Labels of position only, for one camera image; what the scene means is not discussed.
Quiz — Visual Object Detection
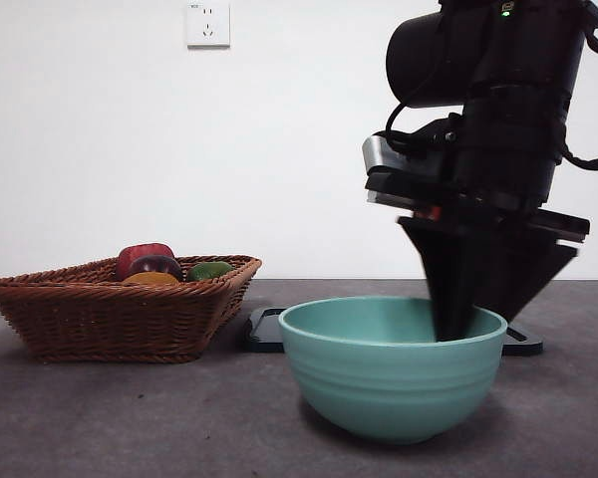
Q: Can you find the red apple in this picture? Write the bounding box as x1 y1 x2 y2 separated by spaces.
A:
117 242 176 281

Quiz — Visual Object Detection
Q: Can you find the brown wicker basket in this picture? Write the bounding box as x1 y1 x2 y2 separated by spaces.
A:
0 254 263 363

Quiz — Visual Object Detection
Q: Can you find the dark rectangular tray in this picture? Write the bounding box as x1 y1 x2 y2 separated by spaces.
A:
237 307 544 357

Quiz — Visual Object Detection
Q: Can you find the orange-brown kiwi fruit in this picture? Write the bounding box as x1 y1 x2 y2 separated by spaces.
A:
122 271 180 286

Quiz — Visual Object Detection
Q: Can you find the teal ribbed bowl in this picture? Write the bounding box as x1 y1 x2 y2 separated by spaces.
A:
277 296 508 445

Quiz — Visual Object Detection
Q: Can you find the green avocado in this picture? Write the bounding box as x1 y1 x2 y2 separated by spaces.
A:
186 261 235 283

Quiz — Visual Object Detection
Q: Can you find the white wall socket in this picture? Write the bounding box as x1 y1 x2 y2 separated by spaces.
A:
186 1 231 50

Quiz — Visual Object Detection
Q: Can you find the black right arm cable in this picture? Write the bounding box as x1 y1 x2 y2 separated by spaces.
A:
560 29 598 170

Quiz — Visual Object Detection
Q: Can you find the pale grey camera box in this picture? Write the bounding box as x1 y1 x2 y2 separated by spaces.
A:
362 132 459 208

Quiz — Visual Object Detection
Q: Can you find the dark purple plum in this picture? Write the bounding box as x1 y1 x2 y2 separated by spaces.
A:
129 254 184 283

